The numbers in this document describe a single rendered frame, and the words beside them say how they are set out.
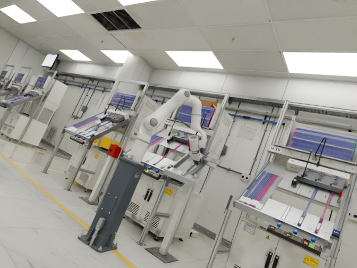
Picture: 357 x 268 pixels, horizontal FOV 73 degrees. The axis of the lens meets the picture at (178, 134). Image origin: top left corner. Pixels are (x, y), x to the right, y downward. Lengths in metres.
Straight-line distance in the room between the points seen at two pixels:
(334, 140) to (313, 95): 2.00
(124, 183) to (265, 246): 1.28
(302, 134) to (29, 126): 5.80
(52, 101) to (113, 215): 5.07
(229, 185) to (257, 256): 2.08
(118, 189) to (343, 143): 1.95
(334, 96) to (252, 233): 2.76
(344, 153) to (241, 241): 1.16
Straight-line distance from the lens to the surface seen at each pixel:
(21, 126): 6.65
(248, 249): 2.38
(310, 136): 2.57
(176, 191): 2.74
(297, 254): 2.29
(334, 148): 2.53
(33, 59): 10.97
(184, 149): 2.79
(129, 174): 1.99
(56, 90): 6.80
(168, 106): 2.12
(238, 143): 4.39
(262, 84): 4.75
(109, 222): 2.06
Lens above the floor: 0.75
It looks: 9 degrees up
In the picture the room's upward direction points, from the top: 23 degrees clockwise
